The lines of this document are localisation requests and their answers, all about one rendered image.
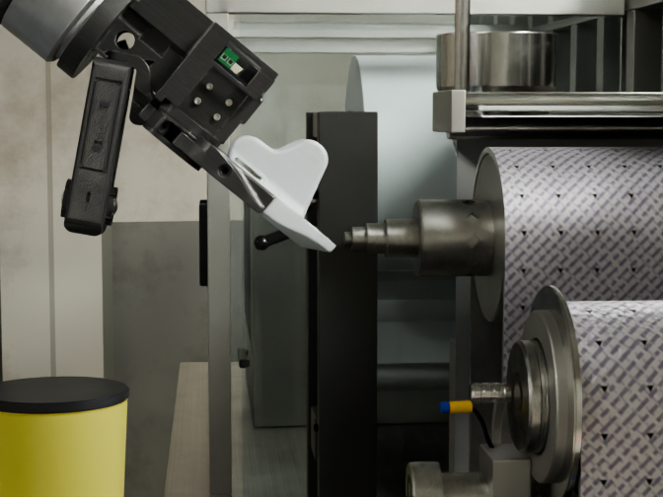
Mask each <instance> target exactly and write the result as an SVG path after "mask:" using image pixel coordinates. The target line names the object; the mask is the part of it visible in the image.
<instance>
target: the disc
mask: <svg viewBox="0 0 663 497"><path fill-rule="evenodd" d="M534 310H547V311H549V312H550V313H551V314H552V315H553V317H554V319H555V321H556V324H557V327H558V330H559V333H560V337H561V341H562V346H563V352H564V358H565V366H566V374H567V388H568V426H567V439H566V448H565V454H564V460H563V464H562V468H561V471H560V474H559V476H558V478H557V480H556V481H555V482H554V483H539V482H538V481H537V480H536V479H535V481H536V484H537V487H538V490H539V492H540V495H541V497H570V495H571V493H572V490H573V487H574V484H575V480H576V476H577V471H578V466H579V459H580V450H581V437H582V385H581V371H580V361H579V353H578V346H577V340H576V334H575V329H574V325H573V321H572V317H571V314H570V310H569V307H568V305H567V303H566V301H565V299H564V297H563V295H562V294H561V292H560V291H559V290H558V289H557V288H556V287H555V286H554V285H546V286H544V287H543V288H542V289H541V290H540V291H539V292H538V293H537V295H536V297H535V299H534V302H533V305H532V308H531V311H530V313H531V312H532V311H534Z"/></svg>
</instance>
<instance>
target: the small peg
mask: <svg viewBox="0 0 663 497"><path fill-rule="evenodd" d="M469 399H470V402H471V403H480V402H482V403H491V402H493V403H500V402H503V403H510V401H511V399H512V387H511V385H510V383H502V384H501V383H492V384H490V383H482V384H480V383H471V384H470V386H469Z"/></svg>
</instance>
